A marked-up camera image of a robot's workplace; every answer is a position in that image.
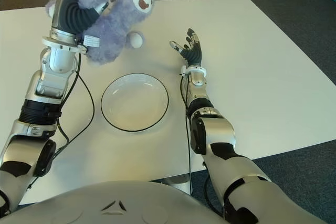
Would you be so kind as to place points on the purple plush bunny doll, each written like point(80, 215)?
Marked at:
point(113, 30)

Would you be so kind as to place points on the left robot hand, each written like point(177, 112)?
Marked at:
point(71, 16)

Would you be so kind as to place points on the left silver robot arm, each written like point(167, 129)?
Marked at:
point(52, 77)

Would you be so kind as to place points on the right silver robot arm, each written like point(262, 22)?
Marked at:
point(219, 132)

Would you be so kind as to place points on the white plate black rim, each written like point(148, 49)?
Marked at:
point(135, 102)

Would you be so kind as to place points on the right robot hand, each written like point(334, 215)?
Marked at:
point(193, 54)

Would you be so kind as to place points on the grey robot torso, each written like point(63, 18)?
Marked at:
point(118, 203)

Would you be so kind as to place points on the silver table base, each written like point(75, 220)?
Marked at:
point(178, 182)

